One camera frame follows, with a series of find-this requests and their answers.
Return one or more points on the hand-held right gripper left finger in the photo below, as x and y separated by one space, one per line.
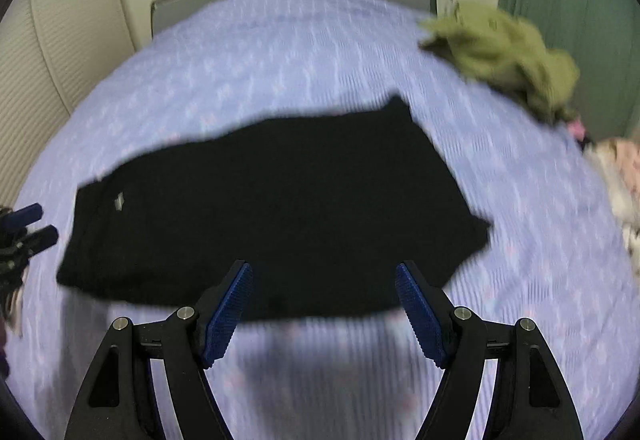
227 315

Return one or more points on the green curtain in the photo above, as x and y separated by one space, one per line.
570 15

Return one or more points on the lavender patterned bedsheet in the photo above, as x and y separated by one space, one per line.
320 145

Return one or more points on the black pants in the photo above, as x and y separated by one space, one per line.
280 210

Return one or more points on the olive green garment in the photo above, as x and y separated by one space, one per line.
505 53

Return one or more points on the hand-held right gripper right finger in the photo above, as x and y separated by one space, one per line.
422 317

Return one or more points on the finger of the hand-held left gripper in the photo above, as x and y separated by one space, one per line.
42 238
27 213

